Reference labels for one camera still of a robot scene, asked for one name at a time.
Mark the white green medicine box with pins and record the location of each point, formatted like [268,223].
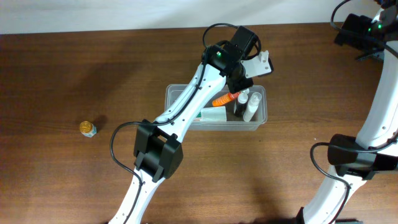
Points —
[212,114]

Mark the orange tube white cap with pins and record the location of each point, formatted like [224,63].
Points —
[227,98]

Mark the white spray bottle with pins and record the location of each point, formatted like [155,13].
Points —
[252,108]

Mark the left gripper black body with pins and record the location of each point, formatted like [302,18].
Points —
[239,84]

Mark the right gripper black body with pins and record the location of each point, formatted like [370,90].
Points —
[361,35]

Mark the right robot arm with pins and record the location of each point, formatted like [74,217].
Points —
[348,162]

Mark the dark bottle white cap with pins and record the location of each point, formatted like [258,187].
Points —
[241,104]

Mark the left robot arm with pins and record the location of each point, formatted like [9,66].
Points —
[158,144]

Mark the small jar gold lid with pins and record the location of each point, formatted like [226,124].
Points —
[87,129]

